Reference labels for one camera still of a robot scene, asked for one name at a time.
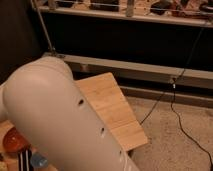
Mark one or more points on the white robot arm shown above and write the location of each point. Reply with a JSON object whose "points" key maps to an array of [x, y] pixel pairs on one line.
{"points": [[45, 105]]}

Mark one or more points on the light blue cup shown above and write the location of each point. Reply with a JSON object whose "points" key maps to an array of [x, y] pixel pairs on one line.
{"points": [[38, 161]]}

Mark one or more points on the orange bowl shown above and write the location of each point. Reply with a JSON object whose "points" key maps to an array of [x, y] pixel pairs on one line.
{"points": [[13, 141]]}

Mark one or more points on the black white striped cloth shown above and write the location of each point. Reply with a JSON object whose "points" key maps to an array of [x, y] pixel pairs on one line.
{"points": [[24, 161]]}

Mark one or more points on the metal pole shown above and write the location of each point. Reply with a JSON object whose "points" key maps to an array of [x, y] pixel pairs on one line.
{"points": [[50, 46]]}

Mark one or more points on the metal shelf rail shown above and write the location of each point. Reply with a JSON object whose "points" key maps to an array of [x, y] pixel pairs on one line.
{"points": [[124, 12]]}

